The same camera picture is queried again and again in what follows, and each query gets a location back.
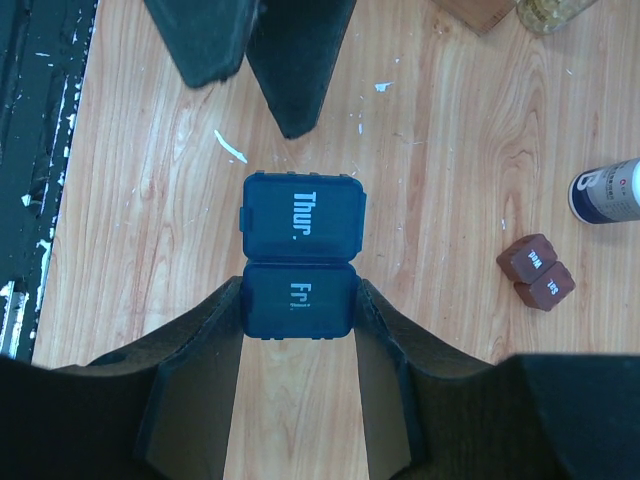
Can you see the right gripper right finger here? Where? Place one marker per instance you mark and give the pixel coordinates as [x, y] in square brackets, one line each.
[431, 411]

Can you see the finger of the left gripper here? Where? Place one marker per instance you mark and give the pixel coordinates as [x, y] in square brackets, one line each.
[293, 51]
[206, 39]

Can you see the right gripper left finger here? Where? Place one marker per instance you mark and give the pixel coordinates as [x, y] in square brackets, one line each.
[157, 408]

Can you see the teal pill box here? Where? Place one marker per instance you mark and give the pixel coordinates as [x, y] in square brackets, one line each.
[300, 233]

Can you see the clear jar of yellow pills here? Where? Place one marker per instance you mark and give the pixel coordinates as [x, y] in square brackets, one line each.
[544, 17]

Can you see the brown pill box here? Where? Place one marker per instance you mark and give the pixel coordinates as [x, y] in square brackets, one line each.
[539, 278]

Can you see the wooden compartment tray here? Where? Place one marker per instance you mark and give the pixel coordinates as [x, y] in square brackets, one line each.
[480, 16]

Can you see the white pill bottle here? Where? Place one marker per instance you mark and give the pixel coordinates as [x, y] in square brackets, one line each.
[607, 194]

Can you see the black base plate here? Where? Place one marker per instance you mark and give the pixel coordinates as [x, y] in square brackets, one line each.
[44, 54]

